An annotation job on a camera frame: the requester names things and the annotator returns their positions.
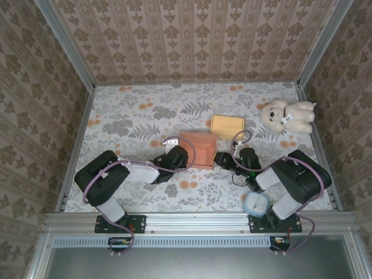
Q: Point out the orange paper box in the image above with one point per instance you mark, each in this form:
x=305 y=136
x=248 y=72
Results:
x=200 y=148

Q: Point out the yellow paper box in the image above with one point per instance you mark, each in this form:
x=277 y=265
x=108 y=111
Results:
x=228 y=126

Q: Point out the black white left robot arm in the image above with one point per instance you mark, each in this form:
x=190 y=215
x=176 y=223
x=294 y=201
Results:
x=139 y=173

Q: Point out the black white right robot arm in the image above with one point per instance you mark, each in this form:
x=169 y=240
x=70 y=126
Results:
x=299 y=177

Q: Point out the floral tablecloth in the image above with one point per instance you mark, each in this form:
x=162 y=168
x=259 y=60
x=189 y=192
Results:
x=162 y=104

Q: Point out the cream plush dog toy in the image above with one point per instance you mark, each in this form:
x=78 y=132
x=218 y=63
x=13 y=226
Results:
x=299 y=116

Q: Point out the small black controller board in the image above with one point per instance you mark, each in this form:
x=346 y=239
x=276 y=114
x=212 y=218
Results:
x=280 y=241
x=119 y=242

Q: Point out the grey metal sheet panel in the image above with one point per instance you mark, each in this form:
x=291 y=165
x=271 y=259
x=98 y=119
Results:
x=197 y=264

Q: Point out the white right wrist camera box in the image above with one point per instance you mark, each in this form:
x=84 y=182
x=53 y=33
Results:
x=237 y=143

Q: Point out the aluminium front rail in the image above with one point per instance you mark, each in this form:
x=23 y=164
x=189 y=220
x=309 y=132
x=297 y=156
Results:
x=197 y=222

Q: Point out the aluminium side rail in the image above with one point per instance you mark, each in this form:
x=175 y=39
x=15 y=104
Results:
x=74 y=151
x=322 y=145

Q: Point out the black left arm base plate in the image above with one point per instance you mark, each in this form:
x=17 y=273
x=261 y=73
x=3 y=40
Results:
x=139 y=223

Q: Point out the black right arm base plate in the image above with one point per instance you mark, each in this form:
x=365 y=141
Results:
x=295 y=225

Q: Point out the aluminium corner post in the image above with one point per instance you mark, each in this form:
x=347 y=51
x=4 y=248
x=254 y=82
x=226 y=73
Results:
x=325 y=40
x=64 y=43

